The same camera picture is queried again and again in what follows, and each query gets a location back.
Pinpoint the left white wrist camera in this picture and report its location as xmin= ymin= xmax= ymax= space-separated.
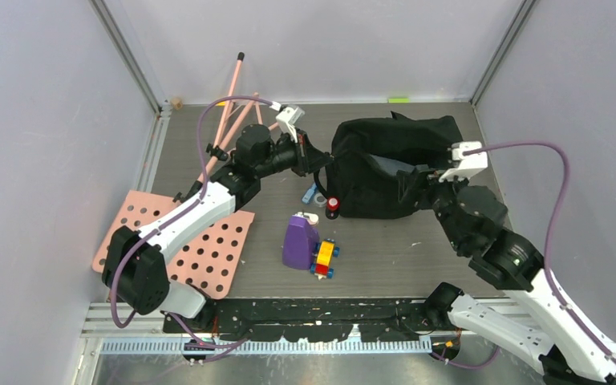
xmin=271 ymin=102 xmax=305 ymax=143

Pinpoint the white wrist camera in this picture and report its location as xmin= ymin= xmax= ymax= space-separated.
xmin=271 ymin=102 xmax=305 ymax=143
xmin=439 ymin=141 xmax=488 ymax=182

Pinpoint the blue correction tape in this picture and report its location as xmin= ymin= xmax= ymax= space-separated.
xmin=301 ymin=183 xmax=318 ymax=205

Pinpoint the black backpack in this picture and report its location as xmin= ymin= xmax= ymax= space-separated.
xmin=314 ymin=112 xmax=463 ymax=220

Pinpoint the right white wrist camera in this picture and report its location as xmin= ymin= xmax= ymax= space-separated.
xmin=439 ymin=141 xmax=488 ymax=182

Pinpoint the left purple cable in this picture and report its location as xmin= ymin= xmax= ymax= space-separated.
xmin=108 ymin=95 xmax=288 ymax=365

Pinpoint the pink tripod stand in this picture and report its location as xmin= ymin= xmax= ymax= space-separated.
xmin=172 ymin=51 xmax=262 ymax=203

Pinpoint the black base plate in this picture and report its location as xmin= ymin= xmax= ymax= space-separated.
xmin=162 ymin=298 xmax=461 ymax=342

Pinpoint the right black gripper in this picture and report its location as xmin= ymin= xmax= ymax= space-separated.
xmin=394 ymin=162 xmax=468 ymax=250

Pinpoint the purple stapler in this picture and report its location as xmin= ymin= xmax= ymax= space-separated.
xmin=282 ymin=212 xmax=320 ymax=270

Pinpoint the red cap black bottle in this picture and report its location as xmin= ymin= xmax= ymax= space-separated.
xmin=326 ymin=197 xmax=340 ymax=220

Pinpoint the colourful toy block car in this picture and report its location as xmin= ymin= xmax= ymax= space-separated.
xmin=309 ymin=238 xmax=340 ymax=279

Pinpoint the purple cable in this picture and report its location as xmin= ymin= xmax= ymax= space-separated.
xmin=430 ymin=140 xmax=616 ymax=385
xmin=108 ymin=95 xmax=288 ymax=365

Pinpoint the clear tape roll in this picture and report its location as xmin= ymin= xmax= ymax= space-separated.
xmin=313 ymin=192 xmax=328 ymax=208

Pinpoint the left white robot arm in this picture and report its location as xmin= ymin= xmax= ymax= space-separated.
xmin=102 ymin=124 xmax=334 ymax=332

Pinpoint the aluminium frame rail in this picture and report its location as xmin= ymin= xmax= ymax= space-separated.
xmin=79 ymin=300 xmax=575 ymax=385

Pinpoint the pink perforated stand board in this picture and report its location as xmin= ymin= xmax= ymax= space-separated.
xmin=91 ymin=190 xmax=255 ymax=300

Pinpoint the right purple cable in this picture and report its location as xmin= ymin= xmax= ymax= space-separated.
xmin=430 ymin=140 xmax=616 ymax=385

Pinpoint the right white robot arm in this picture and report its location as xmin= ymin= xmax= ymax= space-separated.
xmin=396 ymin=165 xmax=616 ymax=384

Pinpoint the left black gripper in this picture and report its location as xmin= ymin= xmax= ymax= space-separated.
xmin=254 ymin=128 xmax=330 ymax=179

